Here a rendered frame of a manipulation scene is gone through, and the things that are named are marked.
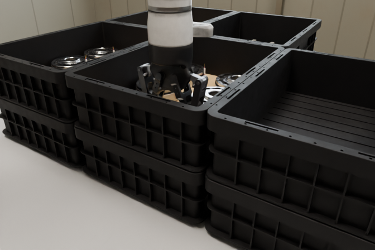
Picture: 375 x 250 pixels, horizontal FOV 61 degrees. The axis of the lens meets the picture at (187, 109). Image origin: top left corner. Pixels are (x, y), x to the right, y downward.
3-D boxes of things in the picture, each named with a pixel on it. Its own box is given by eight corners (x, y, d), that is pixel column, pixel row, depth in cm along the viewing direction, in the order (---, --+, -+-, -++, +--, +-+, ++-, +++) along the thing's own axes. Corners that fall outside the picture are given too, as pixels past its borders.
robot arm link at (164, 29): (215, 35, 57) (216, -1, 54) (181, 50, 49) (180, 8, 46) (173, 29, 61) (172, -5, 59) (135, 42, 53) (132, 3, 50)
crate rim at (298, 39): (285, 57, 76) (287, 47, 74) (179, 40, 90) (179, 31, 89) (321, 26, 106) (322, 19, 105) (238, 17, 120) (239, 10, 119)
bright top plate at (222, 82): (244, 94, 68) (245, 91, 68) (207, 82, 74) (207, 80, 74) (267, 81, 75) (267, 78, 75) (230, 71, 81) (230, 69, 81)
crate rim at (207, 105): (201, 128, 45) (201, 113, 44) (62, 85, 59) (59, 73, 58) (285, 57, 76) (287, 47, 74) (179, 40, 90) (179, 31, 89)
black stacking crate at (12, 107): (78, 174, 69) (69, 125, 63) (-1, 135, 83) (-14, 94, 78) (180, 106, 99) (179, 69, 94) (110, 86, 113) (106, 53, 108)
